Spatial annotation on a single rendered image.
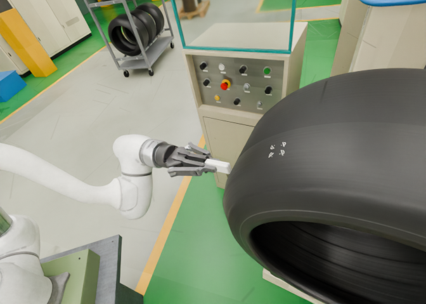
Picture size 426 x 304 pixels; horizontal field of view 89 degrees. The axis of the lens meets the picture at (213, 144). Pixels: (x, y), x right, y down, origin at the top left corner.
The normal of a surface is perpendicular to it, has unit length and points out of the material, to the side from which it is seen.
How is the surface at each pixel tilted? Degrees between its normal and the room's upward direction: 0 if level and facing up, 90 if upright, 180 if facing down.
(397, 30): 90
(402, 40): 90
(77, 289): 1
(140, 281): 0
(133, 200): 65
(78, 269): 1
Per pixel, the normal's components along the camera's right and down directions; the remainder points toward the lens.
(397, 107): -0.26, -0.72
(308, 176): -0.69, -0.07
